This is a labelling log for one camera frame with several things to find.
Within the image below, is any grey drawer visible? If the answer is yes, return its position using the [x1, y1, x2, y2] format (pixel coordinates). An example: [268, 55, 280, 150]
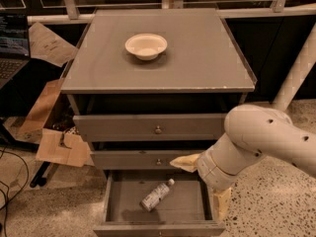
[91, 150, 199, 170]
[94, 170, 225, 237]
[73, 114, 225, 142]

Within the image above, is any black laptop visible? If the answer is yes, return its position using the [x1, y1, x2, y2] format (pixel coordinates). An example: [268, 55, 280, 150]
[0, 13, 31, 89]

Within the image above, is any grey bottom drawer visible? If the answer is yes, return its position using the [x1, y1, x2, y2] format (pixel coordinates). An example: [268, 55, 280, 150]
[94, 170, 225, 237]

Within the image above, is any brass drawer knob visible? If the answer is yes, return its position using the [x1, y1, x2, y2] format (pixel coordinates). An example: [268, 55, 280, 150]
[154, 125, 163, 134]
[156, 158, 162, 166]

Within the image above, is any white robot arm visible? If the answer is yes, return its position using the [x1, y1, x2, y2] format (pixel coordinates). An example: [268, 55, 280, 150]
[171, 105, 316, 221]

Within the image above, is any brass middle drawer knob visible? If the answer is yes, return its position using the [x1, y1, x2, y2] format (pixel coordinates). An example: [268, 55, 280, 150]
[156, 158, 162, 166]

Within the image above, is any crumpled brown paper sheet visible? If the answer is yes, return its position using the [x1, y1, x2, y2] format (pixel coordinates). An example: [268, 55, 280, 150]
[29, 23, 78, 67]

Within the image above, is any grey drawer cabinet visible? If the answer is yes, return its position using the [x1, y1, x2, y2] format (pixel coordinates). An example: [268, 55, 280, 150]
[60, 7, 258, 180]

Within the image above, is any grey middle drawer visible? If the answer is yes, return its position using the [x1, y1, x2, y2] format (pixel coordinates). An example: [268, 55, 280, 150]
[91, 150, 199, 170]

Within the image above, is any black table leg base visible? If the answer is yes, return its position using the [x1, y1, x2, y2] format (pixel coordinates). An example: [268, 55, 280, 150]
[0, 118, 51, 189]

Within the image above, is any brown cardboard box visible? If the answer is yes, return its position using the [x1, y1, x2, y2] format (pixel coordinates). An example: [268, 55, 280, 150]
[18, 79, 93, 167]

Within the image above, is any clear plastic bottle white cap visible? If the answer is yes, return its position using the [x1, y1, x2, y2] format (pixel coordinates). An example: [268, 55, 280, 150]
[140, 179, 175, 211]

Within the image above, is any brass top drawer knob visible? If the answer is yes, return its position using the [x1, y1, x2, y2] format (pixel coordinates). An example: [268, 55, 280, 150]
[154, 125, 163, 134]

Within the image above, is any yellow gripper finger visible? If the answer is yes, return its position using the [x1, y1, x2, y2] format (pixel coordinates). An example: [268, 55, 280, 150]
[213, 189, 231, 221]
[170, 154, 199, 173]

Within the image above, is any black cable on floor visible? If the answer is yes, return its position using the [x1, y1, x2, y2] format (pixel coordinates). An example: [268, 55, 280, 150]
[0, 144, 31, 237]

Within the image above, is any white diagonal post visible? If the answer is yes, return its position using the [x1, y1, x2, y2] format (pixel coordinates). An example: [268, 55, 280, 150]
[272, 24, 316, 112]

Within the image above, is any grey top drawer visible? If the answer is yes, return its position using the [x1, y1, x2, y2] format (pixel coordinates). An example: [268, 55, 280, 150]
[73, 114, 225, 142]

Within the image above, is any white horizontal rail pipe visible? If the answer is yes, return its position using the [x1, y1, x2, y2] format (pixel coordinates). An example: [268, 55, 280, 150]
[28, 3, 316, 26]

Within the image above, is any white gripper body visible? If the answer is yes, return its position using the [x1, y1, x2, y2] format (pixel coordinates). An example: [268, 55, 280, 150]
[197, 150, 237, 191]

